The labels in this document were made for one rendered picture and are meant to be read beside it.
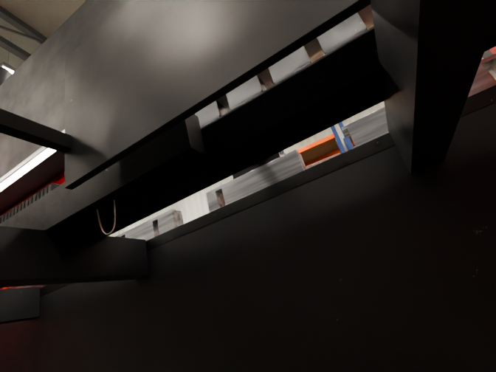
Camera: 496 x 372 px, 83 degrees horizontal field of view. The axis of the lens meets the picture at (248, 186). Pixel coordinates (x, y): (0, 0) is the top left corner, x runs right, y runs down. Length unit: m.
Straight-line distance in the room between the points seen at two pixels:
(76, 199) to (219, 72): 0.57
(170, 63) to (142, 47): 0.13
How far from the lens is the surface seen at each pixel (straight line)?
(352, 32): 1.14
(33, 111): 2.03
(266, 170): 1.00
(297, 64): 1.13
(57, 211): 1.00
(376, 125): 0.95
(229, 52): 0.59
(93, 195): 0.87
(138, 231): 1.34
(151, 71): 0.72
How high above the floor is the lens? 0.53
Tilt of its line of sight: 23 degrees up
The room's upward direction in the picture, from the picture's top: 15 degrees counter-clockwise
